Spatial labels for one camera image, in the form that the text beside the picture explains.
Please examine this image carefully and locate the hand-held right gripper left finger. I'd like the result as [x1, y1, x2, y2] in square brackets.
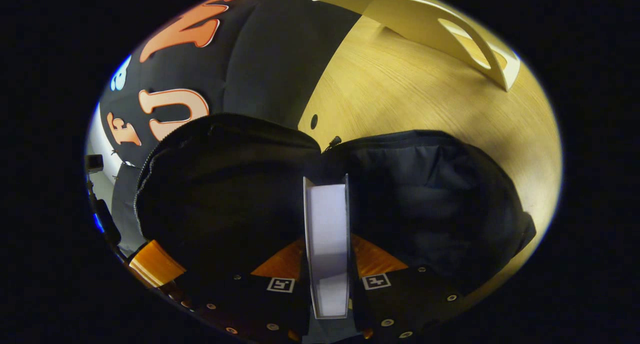
[197, 238, 312, 342]

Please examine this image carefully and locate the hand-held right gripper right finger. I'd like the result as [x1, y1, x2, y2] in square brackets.
[349, 233, 468, 342]

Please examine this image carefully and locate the black schoolbag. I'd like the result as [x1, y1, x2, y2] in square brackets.
[133, 113, 537, 304]

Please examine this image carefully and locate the white portrait cover book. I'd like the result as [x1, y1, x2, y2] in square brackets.
[302, 174, 352, 320]

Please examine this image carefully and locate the cream plastic bookshelf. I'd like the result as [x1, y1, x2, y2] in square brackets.
[311, 0, 522, 93]

